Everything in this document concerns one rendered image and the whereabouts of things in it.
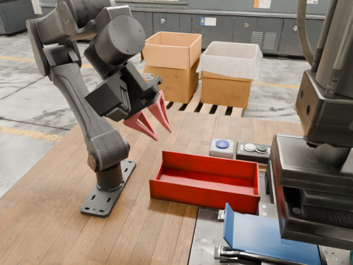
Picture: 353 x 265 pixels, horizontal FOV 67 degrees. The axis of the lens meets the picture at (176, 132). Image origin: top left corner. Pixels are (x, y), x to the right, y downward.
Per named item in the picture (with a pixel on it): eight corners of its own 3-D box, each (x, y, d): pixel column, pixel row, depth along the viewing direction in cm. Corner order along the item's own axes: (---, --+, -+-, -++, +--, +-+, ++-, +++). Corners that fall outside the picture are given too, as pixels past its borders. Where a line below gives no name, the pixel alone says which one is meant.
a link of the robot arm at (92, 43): (139, 58, 45) (113, 21, 43) (115, 77, 43) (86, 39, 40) (123, 68, 51) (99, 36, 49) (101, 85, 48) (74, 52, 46)
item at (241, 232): (224, 212, 50) (225, 202, 48) (312, 227, 47) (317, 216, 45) (221, 247, 45) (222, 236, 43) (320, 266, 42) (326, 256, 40)
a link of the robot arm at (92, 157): (130, 141, 62) (117, 131, 65) (94, 156, 57) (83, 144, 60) (132, 162, 65) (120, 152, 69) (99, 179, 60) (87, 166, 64)
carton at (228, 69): (207, 80, 331) (210, 39, 304) (257, 86, 317) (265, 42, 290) (194, 105, 275) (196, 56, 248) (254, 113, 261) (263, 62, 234)
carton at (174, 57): (158, 79, 336) (156, 30, 305) (200, 83, 323) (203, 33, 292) (139, 98, 288) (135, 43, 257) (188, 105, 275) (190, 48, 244)
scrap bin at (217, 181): (162, 166, 75) (162, 149, 72) (255, 180, 71) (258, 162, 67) (149, 198, 65) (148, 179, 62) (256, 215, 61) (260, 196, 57)
